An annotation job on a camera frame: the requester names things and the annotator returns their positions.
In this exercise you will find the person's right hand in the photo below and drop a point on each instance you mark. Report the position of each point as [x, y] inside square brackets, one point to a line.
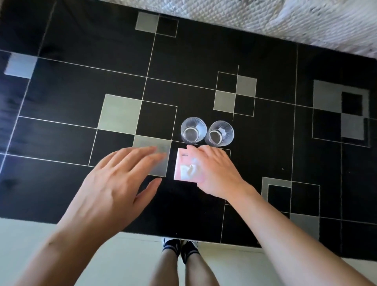
[223, 176]

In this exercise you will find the person's right forearm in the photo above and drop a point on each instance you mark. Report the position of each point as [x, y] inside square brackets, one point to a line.
[288, 241]

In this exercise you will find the clear drinking glass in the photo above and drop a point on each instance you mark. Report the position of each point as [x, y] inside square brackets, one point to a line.
[221, 133]
[193, 130]

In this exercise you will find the person's left forearm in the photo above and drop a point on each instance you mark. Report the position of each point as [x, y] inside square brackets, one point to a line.
[64, 256]

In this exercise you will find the person's right fingers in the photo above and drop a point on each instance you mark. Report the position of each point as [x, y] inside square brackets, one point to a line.
[206, 156]

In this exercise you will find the black and white sock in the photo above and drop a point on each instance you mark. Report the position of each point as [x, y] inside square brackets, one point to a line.
[171, 246]
[190, 250]

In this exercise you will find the person's leg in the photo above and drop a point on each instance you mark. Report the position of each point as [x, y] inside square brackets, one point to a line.
[200, 272]
[165, 269]

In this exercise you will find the person's left thumb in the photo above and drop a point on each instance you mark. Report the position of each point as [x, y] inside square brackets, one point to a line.
[148, 190]

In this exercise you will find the person's left hand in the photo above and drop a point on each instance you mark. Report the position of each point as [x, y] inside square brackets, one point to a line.
[103, 194]

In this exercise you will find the person's right leg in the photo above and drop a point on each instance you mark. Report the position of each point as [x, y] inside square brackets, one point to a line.
[200, 272]

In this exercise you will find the white quilted bedcover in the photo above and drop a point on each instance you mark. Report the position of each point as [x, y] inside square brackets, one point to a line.
[265, 20]

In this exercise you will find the person's left leg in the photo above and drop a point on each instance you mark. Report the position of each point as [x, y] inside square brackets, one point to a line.
[165, 269]

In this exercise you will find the pink paper packet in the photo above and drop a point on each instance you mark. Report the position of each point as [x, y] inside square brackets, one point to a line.
[185, 168]

